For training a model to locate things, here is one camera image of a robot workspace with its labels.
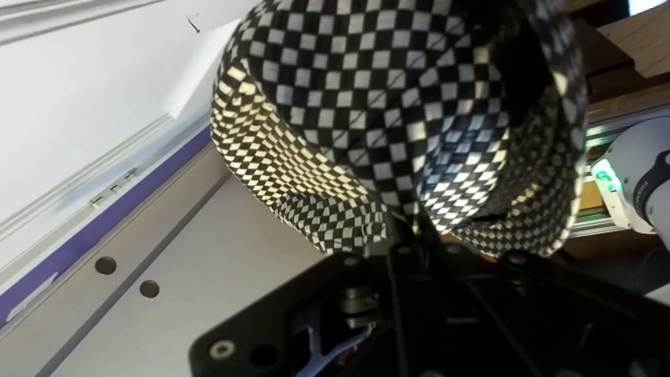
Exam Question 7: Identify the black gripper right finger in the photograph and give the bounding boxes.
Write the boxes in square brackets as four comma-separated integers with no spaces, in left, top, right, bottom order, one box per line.
[421,242,670,377]

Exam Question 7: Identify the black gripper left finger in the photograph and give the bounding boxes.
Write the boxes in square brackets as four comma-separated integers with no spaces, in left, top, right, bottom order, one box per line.
[186,236,429,377]

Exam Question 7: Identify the black white checkered hat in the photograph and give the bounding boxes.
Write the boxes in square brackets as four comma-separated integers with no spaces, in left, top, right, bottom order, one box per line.
[210,0,591,262]

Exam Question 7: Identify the white panelled door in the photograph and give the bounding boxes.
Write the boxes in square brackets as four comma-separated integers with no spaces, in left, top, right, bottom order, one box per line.
[0,0,265,295]

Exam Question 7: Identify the grey panel with round holes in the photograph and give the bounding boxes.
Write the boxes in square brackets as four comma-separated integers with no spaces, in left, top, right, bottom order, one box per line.
[0,142,332,377]

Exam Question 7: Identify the brown wooden cabinet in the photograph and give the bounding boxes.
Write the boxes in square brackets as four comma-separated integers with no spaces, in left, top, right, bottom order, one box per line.
[557,0,670,123]

